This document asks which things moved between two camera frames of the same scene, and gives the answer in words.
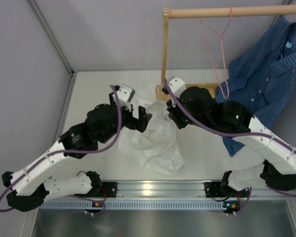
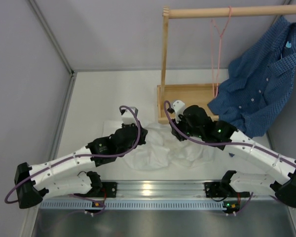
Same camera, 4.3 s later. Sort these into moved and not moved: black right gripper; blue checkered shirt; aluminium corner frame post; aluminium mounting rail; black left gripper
Moved: black right gripper; black left gripper
Not moved: aluminium mounting rail; blue checkered shirt; aluminium corner frame post
